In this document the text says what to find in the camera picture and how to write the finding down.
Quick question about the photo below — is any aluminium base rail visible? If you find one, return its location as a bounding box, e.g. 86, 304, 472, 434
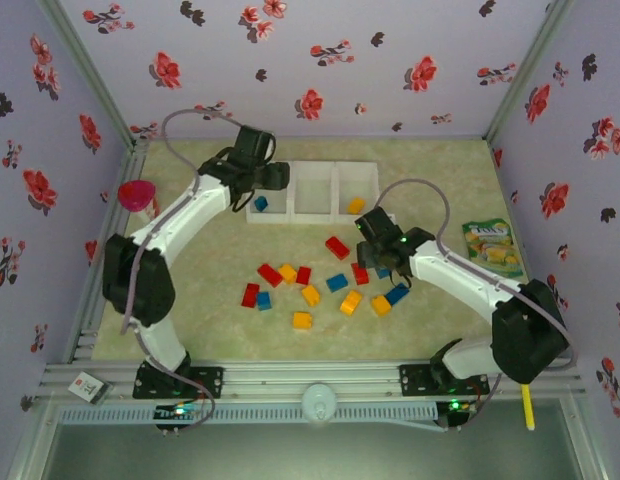
37, 358, 589, 401

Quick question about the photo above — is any aluminium side rail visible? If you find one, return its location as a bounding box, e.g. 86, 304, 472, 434
64, 138, 150, 364

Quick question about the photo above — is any white card with red logo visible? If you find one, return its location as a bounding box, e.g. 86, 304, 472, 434
68, 370, 114, 405

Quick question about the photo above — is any green snack bag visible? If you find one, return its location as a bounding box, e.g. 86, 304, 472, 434
461, 217, 523, 280

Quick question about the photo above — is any lilac right arm cable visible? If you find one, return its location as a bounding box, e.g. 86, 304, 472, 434
374, 178, 577, 436

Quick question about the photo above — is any white round knob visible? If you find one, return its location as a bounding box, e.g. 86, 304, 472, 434
300, 382, 337, 425

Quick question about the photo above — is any white slotted cable duct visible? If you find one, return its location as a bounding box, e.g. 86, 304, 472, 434
57, 402, 441, 426

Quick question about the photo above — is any lilac arm cable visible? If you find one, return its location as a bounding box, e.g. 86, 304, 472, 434
374, 178, 577, 436
119, 108, 246, 436

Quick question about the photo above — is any black left camera cable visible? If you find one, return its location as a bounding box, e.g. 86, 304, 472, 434
232, 187, 255, 214

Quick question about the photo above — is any lilac left arm cable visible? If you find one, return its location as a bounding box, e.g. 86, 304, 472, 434
119, 108, 246, 436

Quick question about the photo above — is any aluminium corner post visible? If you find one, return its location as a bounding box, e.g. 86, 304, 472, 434
35, 0, 144, 147
482, 0, 576, 146

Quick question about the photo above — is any yellow pen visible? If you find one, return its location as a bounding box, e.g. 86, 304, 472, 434
520, 383, 536, 431

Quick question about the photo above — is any pink lidded paper cup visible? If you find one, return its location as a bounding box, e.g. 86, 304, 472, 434
116, 179, 160, 224

